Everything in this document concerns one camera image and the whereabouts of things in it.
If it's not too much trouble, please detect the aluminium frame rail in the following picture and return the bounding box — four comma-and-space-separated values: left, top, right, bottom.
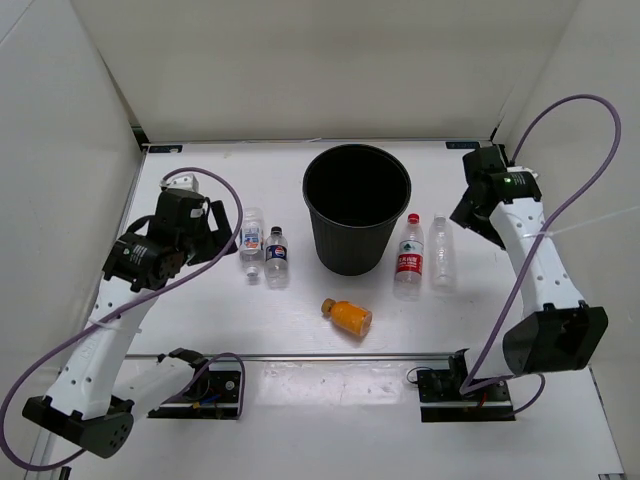
124, 349, 469, 362

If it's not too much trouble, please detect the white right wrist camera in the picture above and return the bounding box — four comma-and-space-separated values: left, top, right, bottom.
507, 165, 539, 179

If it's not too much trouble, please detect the clear Pepsi bottle black cap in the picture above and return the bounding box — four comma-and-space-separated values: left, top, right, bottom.
264, 226, 289, 289

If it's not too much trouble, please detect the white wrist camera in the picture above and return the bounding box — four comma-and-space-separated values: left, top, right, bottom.
507, 165, 539, 179
160, 173, 199, 193

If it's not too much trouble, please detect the orange juice bottle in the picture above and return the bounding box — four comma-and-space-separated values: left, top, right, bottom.
321, 298, 373, 337

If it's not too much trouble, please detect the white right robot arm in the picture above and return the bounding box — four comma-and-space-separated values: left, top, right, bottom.
449, 146, 608, 400

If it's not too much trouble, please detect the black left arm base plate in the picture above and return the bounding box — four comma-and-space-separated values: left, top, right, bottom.
147, 362, 245, 420

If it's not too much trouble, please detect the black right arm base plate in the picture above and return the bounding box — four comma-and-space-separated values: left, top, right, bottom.
406, 352, 516, 423

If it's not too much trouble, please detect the clear unlabelled plastic bottle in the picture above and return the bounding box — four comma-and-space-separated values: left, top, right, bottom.
428, 214, 457, 292

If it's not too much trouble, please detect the clear bottle blue orange label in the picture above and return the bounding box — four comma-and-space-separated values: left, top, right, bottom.
239, 207, 264, 284

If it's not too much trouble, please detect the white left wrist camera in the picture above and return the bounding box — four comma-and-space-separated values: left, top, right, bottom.
160, 173, 199, 193

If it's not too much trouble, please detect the red label water bottle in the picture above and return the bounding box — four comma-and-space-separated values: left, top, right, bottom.
394, 213, 425, 300

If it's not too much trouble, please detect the black plastic waste bin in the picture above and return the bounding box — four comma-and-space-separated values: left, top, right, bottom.
302, 144, 412, 276

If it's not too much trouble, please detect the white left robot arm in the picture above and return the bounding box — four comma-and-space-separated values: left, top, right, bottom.
22, 187, 239, 458

